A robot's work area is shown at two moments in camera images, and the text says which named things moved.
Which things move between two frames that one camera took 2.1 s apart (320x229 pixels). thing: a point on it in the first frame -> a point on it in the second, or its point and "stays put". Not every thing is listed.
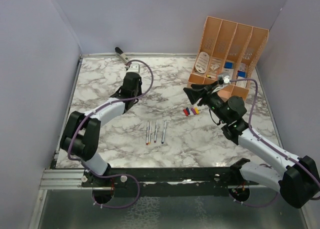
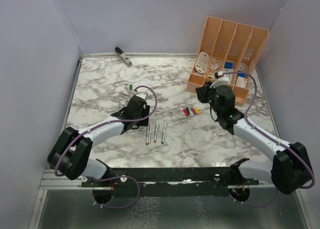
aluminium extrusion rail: x=62 y=179 stays put
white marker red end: x=147 y=134 stays put
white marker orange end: x=150 y=133 stays put
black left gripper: x=139 y=92 -> x=145 y=111
